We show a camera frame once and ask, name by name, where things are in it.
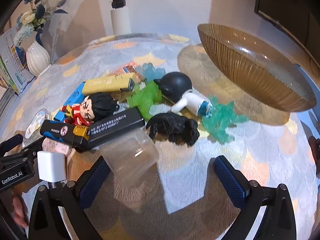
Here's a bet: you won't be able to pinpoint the black wall screen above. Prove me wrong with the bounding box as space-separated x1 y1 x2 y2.
254 0 320 55

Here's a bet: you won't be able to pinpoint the white lamp pole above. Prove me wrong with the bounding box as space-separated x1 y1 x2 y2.
110 0 132 34

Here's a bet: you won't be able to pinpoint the clear plastic cup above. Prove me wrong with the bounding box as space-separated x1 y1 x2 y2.
100 127 160 188

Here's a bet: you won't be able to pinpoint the yellow lighter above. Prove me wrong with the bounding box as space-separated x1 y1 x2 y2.
82 73 135 93

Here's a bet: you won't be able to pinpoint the teal spiky toy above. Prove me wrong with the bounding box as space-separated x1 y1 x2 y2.
201 95 250 144

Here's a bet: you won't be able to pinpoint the green spiky toy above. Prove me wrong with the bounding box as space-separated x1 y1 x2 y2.
126 81 164 120

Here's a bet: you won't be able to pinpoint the blue and white flowers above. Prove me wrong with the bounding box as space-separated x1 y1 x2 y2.
12 0 69 47

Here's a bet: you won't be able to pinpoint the person's left hand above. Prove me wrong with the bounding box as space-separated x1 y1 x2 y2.
10 195 29 228

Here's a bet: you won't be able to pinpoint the black blue FASHION lighter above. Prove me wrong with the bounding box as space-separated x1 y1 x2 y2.
39 119 92 150

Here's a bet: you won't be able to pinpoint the amber ribbed glass bowl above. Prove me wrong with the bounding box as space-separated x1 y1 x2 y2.
197 23 317 113

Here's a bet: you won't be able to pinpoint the red robed figurine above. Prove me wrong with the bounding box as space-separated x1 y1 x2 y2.
59 94 120 125

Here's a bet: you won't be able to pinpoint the white tube with blue cap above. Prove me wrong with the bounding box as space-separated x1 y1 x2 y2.
171 90 213 117

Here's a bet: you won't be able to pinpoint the stack of printed booklets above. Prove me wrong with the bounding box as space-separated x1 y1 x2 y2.
0 26 35 95

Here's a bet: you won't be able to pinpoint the black lighter with white print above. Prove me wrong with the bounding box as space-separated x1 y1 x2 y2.
75 106 145 153

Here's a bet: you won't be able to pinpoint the black dog toy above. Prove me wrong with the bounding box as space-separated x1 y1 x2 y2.
146 112 200 147

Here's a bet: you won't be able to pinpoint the blue box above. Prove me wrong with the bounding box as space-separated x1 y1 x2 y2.
54 81 87 122

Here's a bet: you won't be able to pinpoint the white ribbed vase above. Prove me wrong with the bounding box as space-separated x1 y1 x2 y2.
26 40 51 77

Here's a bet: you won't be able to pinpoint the scallop patterned tablecloth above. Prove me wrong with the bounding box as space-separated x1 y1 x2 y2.
0 32 320 240

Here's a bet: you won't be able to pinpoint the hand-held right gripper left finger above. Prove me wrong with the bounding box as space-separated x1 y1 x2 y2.
27 155 113 240

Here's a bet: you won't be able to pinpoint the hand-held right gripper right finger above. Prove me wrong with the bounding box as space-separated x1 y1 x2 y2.
214 155 299 240

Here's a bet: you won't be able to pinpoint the light blue spiky toy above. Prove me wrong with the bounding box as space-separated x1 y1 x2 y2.
136 62 165 83

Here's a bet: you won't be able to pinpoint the pink patterned case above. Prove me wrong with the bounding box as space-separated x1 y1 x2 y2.
41 137 73 159

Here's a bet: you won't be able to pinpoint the white charger cube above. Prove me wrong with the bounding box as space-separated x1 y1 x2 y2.
37 151 67 183

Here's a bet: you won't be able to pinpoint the dark brown object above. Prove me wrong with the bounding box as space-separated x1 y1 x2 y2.
308 135 320 178

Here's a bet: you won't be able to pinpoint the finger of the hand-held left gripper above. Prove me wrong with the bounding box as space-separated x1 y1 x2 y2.
0 134 24 155
14 140 44 172

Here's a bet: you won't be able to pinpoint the white oval printed card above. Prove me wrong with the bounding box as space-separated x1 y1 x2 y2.
24 109 54 147

